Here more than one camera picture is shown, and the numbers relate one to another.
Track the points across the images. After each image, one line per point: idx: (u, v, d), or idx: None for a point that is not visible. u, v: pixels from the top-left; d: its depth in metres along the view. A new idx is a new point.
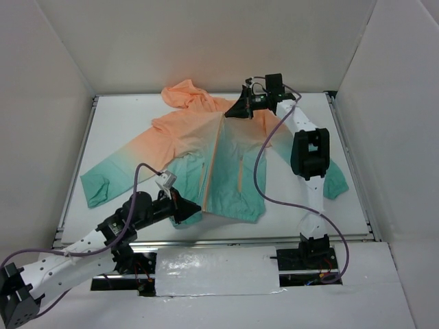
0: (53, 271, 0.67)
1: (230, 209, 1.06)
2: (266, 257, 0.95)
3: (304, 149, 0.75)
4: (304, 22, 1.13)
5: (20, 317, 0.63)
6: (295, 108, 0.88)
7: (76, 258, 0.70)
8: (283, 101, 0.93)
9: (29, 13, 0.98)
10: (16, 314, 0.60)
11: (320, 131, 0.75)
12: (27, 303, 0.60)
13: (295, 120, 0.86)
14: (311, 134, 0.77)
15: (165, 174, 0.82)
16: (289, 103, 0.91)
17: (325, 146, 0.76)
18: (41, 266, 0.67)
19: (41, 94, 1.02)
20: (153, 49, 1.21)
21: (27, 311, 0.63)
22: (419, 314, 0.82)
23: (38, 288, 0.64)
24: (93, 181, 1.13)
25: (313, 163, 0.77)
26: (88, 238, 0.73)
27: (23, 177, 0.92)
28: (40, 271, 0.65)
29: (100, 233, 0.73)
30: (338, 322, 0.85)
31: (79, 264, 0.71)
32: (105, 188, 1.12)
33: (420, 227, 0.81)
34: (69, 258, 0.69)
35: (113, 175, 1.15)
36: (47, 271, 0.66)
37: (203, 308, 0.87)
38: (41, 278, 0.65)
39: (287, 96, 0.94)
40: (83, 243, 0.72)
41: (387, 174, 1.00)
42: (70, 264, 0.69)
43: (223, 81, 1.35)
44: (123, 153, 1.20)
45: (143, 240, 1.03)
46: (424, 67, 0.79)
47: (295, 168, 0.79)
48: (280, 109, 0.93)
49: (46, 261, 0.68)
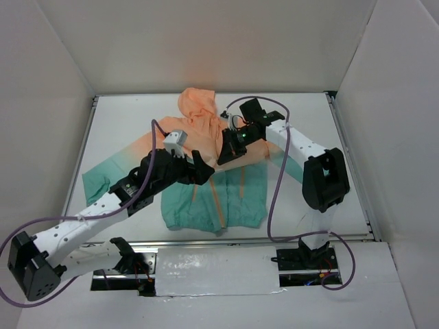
0: (69, 238, 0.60)
1: (230, 217, 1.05)
2: (266, 258, 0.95)
3: (322, 175, 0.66)
4: (304, 22, 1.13)
5: (41, 288, 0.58)
6: (290, 130, 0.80)
7: (92, 222, 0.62)
8: (272, 123, 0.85)
9: (29, 13, 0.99)
10: (34, 286, 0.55)
11: (329, 152, 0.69)
12: (41, 274, 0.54)
13: (298, 144, 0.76)
14: (320, 157, 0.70)
15: (175, 133, 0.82)
16: (280, 124, 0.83)
17: (341, 166, 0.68)
18: (55, 232, 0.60)
19: (41, 94, 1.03)
20: (153, 49, 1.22)
21: (47, 282, 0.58)
22: (419, 314, 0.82)
23: (54, 254, 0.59)
24: (93, 181, 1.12)
25: (334, 189, 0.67)
26: (103, 201, 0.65)
27: (23, 177, 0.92)
28: (54, 238, 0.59)
29: (114, 195, 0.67)
30: (338, 322, 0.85)
31: (95, 229, 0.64)
32: (105, 188, 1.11)
33: (420, 226, 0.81)
34: (84, 222, 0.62)
35: (113, 175, 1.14)
36: (62, 237, 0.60)
37: (203, 307, 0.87)
38: (56, 244, 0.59)
39: (274, 117, 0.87)
40: (97, 207, 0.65)
41: (387, 175, 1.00)
42: (85, 229, 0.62)
43: (223, 81, 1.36)
44: (125, 153, 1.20)
45: (143, 240, 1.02)
46: (424, 67, 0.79)
47: (315, 202, 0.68)
48: (270, 133, 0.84)
49: (60, 227, 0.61)
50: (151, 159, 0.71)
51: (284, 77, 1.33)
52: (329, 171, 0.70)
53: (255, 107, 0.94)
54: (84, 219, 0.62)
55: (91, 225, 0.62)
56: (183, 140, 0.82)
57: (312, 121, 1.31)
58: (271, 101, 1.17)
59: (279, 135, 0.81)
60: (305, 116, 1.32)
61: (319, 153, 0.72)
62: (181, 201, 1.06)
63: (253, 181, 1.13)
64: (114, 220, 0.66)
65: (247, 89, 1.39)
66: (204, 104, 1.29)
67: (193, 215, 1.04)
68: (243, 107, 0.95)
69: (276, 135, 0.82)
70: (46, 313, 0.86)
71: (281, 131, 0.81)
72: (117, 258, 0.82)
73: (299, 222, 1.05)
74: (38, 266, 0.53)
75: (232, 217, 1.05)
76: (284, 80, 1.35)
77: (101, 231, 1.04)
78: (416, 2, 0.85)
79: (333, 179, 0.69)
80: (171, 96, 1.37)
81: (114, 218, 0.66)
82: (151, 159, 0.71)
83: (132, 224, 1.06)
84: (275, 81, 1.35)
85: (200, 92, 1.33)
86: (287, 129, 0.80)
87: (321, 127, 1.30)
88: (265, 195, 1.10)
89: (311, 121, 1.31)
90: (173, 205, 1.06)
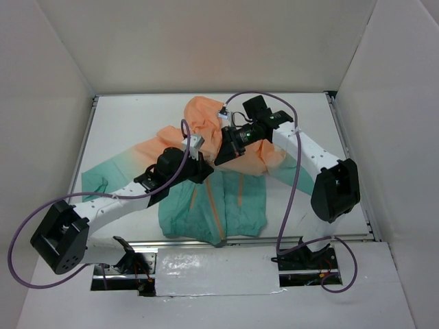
0: (105, 210, 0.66)
1: (230, 226, 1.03)
2: (266, 258, 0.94)
3: (333, 188, 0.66)
4: (304, 21, 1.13)
5: (68, 259, 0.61)
6: (300, 135, 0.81)
7: (124, 201, 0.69)
8: (280, 126, 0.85)
9: (29, 14, 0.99)
10: (70, 251, 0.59)
11: (343, 163, 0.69)
12: (81, 237, 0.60)
13: (308, 153, 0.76)
14: (332, 169, 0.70)
15: (194, 137, 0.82)
16: (290, 129, 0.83)
17: (353, 177, 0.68)
18: (92, 203, 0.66)
19: (41, 94, 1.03)
20: (154, 49, 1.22)
21: (77, 252, 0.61)
22: (419, 315, 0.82)
23: (91, 223, 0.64)
24: (92, 181, 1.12)
25: (345, 201, 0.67)
26: (130, 186, 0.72)
27: (23, 177, 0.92)
28: (92, 208, 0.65)
29: (138, 183, 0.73)
30: (337, 322, 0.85)
31: (123, 209, 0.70)
32: (102, 190, 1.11)
33: (420, 227, 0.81)
34: (117, 199, 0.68)
35: (112, 176, 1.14)
36: (99, 208, 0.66)
37: (203, 308, 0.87)
38: (94, 214, 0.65)
39: (282, 118, 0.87)
40: (125, 190, 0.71)
41: (387, 175, 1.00)
42: (118, 205, 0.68)
43: (223, 81, 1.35)
44: (125, 154, 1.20)
45: (144, 240, 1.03)
46: (423, 67, 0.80)
47: (324, 214, 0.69)
48: (278, 137, 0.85)
49: (96, 201, 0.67)
50: (167, 156, 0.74)
51: (284, 77, 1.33)
52: (340, 181, 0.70)
53: (259, 105, 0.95)
54: (118, 197, 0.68)
55: (123, 202, 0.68)
56: (200, 145, 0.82)
57: (312, 122, 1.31)
58: (272, 96, 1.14)
59: (287, 140, 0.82)
60: (306, 117, 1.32)
61: (330, 163, 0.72)
62: (178, 209, 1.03)
63: (252, 188, 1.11)
64: (139, 205, 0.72)
65: (247, 88, 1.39)
66: (208, 115, 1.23)
67: (190, 223, 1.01)
68: (250, 106, 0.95)
69: (285, 139, 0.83)
70: (47, 312, 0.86)
71: (290, 136, 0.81)
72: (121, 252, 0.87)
73: (299, 222, 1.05)
74: (81, 228, 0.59)
75: (231, 226, 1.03)
76: (284, 81, 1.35)
77: (101, 231, 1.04)
78: (416, 3, 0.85)
79: (343, 190, 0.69)
80: (171, 96, 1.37)
81: (139, 203, 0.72)
82: (167, 156, 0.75)
83: (131, 224, 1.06)
84: (275, 81, 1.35)
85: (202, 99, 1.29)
86: (296, 133, 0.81)
87: (321, 127, 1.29)
88: (264, 203, 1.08)
89: (311, 121, 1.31)
90: (169, 212, 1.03)
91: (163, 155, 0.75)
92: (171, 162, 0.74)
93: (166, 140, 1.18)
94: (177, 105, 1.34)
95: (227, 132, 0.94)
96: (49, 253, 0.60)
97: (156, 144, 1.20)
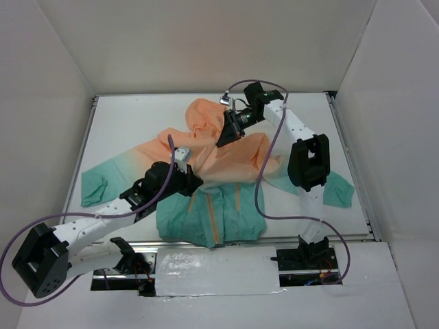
0: (86, 232, 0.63)
1: (229, 232, 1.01)
2: (266, 257, 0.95)
3: (304, 159, 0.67)
4: (304, 22, 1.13)
5: (50, 282, 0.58)
6: (287, 112, 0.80)
7: (108, 220, 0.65)
8: (271, 102, 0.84)
9: (30, 14, 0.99)
10: (50, 275, 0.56)
11: (317, 138, 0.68)
12: (60, 262, 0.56)
13: (289, 127, 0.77)
14: (307, 142, 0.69)
15: (182, 149, 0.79)
16: (279, 105, 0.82)
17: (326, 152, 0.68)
18: (73, 225, 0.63)
19: (41, 94, 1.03)
20: (154, 49, 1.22)
21: (57, 275, 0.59)
22: (419, 314, 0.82)
23: (72, 246, 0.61)
24: (91, 181, 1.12)
25: (319, 172, 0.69)
26: (114, 203, 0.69)
27: (23, 177, 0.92)
28: (73, 231, 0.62)
29: (124, 199, 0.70)
30: (338, 322, 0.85)
31: (108, 228, 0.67)
32: (101, 190, 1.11)
33: (420, 227, 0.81)
34: (100, 220, 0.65)
35: (112, 176, 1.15)
36: (81, 230, 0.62)
37: (204, 308, 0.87)
38: (75, 236, 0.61)
39: (275, 95, 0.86)
40: (109, 208, 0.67)
41: (387, 175, 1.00)
42: (101, 226, 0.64)
43: (223, 81, 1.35)
44: (125, 154, 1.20)
45: (144, 241, 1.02)
46: (423, 66, 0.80)
47: (295, 179, 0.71)
48: (268, 112, 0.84)
49: (77, 222, 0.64)
50: (154, 171, 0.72)
51: (284, 76, 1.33)
52: (315, 153, 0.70)
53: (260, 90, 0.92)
54: (100, 217, 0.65)
55: (106, 223, 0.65)
56: (188, 157, 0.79)
57: (312, 122, 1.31)
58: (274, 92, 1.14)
59: (275, 114, 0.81)
60: (305, 117, 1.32)
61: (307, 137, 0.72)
62: (176, 212, 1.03)
63: (250, 193, 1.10)
64: (125, 223, 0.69)
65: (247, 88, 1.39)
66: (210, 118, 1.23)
67: (186, 227, 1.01)
68: (246, 90, 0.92)
69: (273, 114, 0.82)
70: (46, 313, 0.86)
71: (278, 111, 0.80)
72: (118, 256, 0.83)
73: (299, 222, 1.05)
74: (59, 253, 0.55)
75: (229, 232, 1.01)
76: (284, 80, 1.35)
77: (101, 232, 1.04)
78: (416, 2, 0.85)
79: (315, 162, 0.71)
80: (171, 96, 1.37)
81: (124, 221, 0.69)
82: (155, 171, 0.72)
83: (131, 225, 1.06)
84: (275, 81, 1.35)
85: (205, 101, 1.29)
86: (283, 110, 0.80)
87: (321, 127, 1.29)
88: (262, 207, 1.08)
89: (311, 122, 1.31)
90: (167, 215, 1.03)
91: (150, 170, 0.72)
92: (159, 177, 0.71)
93: (166, 142, 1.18)
94: (177, 105, 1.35)
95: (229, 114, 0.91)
96: (29, 277, 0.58)
97: (157, 145, 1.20)
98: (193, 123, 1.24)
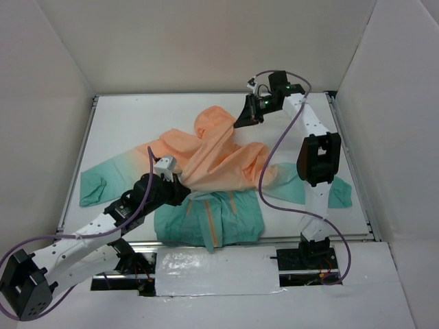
0: (66, 255, 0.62)
1: (228, 234, 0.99)
2: (266, 256, 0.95)
3: (313, 154, 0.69)
4: (303, 22, 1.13)
5: (34, 306, 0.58)
6: (305, 106, 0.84)
7: (88, 240, 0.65)
8: (291, 95, 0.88)
9: (30, 14, 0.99)
10: (30, 303, 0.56)
11: (330, 137, 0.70)
12: (40, 289, 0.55)
13: (304, 122, 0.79)
14: (319, 138, 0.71)
15: (166, 158, 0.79)
16: (299, 99, 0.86)
17: (336, 150, 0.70)
18: (53, 249, 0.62)
19: (41, 94, 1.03)
20: (154, 49, 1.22)
21: (42, 298, 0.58)
22: (419, 314, 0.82)
23: (52, 271, 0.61)
24: (90, 181, 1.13)
25: (324, 169, 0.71)
26: (98, 221, 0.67)
27: (23, 177, 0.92)
28: (52, 256, 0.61)
29: (109, 214, 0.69)
30: (337, 323, 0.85)
31: (91, 247, 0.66)
32: (100, 190, 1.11)
33: (420, 227, 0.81)
34: (81, 241, 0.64)
35: (112, 177, 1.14)
36: (60, 254, 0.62)
37: (203, 307, 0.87)
38: (54, 262, 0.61)
39: (295, 89, 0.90)
40: (92, 226, 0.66)
41: (387, 175, 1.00)
42: (82, 247, 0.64)
43: (223, 81, 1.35)
44: (125, 154, 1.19)
45: (143, 241, 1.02)
46: (423, 66, 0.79)
47: (303, 172, 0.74)
48: (287, 104, 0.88)
49: (57, 245, 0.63)
50: (143, 183, 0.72)
51: None
52: (326, 150, 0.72)
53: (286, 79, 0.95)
54: (81, 238, 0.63)
55: (88, 243, 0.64)
56: (173, 165, 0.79)
57: None
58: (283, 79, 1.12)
59: (293, 107, 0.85)
60: None
61: (321, 133, 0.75)
62: (173, 214, 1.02)
63: (248, 195, 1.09)
64: (110, 238, 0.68)
65: (247, 88, 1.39)
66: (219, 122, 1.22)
67: (184, 229, 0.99)
68: (270, 76, 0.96)
69: (291, 107, 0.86)
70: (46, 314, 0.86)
71: (296, 104, 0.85)
72: (114, 260, 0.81)
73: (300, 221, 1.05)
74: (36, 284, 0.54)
75: (228, 234, 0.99)
76: None
77: None
78: (416, 2, 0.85)
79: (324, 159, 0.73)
80: (171, 96, 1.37)
81: (109, 238, 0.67)
82: (143, 183, 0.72)
83: None
84: None
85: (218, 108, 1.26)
86: (302, 103, 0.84)
87: None
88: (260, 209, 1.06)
89: None
90: (164, 218, 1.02)
91: (138, 181, 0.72)
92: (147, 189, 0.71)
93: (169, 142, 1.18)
94: (176, 105, 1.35)
95: (252, 98, 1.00)
96: (13, 302, 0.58)
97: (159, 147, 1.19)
98: (197, 127, 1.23)
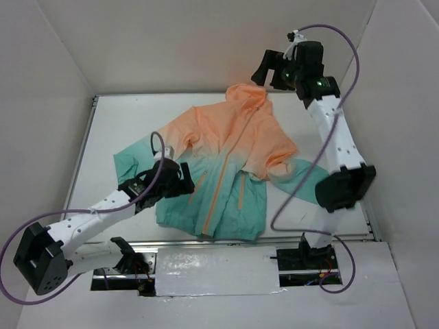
0: (82, 229, 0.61)
1: (228, 230, 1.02)
2: (266, 256, 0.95)
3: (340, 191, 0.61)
4: (303, 22, 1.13)
5: (50, 279, 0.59)
6: (338, 118, 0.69)
7: (104, 214, 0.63)
8: (322, 99, 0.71)
9: (29, 14, 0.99)
10: (47, 275, 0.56)
11: (364, 168, 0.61)
12: (57, 262, 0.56)
13: (337, 144, 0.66)
14: (352, 171, 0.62)
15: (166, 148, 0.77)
16: (331, 106, 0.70)
17: (365, 186, 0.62)
18: (68, 223, 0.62)
19: (41, 94, 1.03)
20: (154, 49, 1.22)
21: (57, 273, 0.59)
22: (419, 314, 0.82)
23: (68, 245, 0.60)
24: (123, 162, 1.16)
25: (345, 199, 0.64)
26: (112, 196, 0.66)
27: (23, 176, 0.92)
28: (68, 229, 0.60)
29: (123, 191, 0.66)
30: (337, 323, 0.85)
31: (105, 223, 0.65)
32: (132, 171, 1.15)
33: (420, 227, 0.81)
34: (96, 214, 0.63)
35: (143, 155, 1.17)
36: (76, 227, 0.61)
37: (204, 307, 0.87)
38: (70, 234, 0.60)
39: (328, 90, 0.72)
40: (106, 201, 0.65)
41: (387, 175, 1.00)
42: (97, 222, 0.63)
43: (223, 81, 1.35)
44: (141, 148, 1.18)
45: (143, 241, 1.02)
46: (424, 66, 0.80)
47: (323, 199, 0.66)
48: (315, 110, 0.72)
49: (73, 219, 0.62)
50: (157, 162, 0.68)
51: None
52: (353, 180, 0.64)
53: (322, 55, 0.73)
54: (96, 212, 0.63)
55: (103, 217, 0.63)
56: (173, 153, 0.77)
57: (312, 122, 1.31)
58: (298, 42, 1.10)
59: (324, 118, 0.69)
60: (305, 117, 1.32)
61: (353, 163, 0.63)
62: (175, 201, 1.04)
63: (252, 194, 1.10)
64: (123, 215, 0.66)
65: None
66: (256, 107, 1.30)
67: (184, 217, 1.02)
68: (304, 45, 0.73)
69: (321, 117, 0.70)
70: (45, 314, 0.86)
71: (328, 116, 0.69)
72: (118, 256, 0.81)
73: (300, 221, 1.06)
74: (53, 254, 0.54)
75: (227, 229, 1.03)
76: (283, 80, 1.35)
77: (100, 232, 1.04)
78: (416, 3, 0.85)
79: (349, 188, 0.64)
80: (170, 96, 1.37)
81: (121, 214, 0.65)
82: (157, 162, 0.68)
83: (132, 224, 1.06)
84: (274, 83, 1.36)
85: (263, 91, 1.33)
86: (335, 116, 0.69)
87: None
88: (264, 208, 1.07)
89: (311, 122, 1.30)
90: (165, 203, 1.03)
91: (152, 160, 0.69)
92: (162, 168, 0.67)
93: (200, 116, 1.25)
94: (176, 105, 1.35)
95: (278, 58, 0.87)
96: (30, 275, 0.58)
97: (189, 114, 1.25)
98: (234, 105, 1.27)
